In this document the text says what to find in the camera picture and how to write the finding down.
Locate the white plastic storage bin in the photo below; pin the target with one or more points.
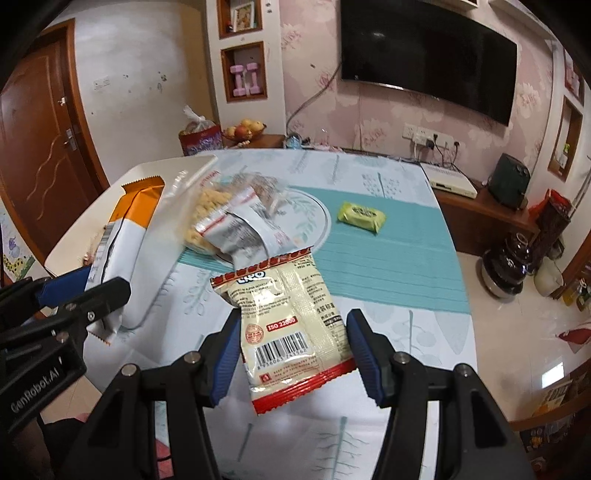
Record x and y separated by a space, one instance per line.
70 250

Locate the red gift box with bag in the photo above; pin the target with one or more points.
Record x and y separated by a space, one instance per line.
199 134

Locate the puffed corn clear bag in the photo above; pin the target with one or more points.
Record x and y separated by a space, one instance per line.
215 195

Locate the fruit bowl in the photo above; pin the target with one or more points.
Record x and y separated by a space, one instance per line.
246 130

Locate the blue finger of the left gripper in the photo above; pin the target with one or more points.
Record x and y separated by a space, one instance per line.
106 298
63 288

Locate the framed photo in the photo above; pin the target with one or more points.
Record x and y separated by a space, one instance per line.
243 16

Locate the beige red cracker packet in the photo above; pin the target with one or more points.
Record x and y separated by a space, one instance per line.
292 336

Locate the white zip snack bag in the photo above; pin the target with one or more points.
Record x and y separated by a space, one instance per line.
247 237

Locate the orange white snack bag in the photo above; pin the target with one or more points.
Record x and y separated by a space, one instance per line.
118 248

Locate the pink dumbbell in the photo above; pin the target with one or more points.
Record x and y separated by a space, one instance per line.
251 83
237 72

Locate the left pink dumbbell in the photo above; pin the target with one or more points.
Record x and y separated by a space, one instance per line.
237 72

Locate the green pineapple cake pack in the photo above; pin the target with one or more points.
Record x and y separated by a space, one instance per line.
363 217

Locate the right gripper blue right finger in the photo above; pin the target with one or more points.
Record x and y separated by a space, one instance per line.
372 352

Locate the red bag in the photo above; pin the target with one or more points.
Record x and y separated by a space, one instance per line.
551 205

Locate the wooden door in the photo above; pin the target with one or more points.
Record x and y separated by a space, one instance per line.
50 171

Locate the right pink dumbbell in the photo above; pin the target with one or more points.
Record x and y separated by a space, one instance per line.
251 83

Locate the white bucket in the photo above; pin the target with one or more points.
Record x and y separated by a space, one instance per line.
548 277

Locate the white set-top box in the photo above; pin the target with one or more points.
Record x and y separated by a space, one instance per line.
449 181

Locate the blue snow globe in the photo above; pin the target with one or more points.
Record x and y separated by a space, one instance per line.
293 141

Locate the wooden tv cabinet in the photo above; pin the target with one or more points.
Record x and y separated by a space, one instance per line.
417 215

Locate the black wall television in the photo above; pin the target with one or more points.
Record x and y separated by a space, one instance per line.
428 49

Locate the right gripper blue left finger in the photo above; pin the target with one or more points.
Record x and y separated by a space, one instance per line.
224 356

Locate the wall power outlet strip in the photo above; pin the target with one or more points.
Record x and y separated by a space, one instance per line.
421 135

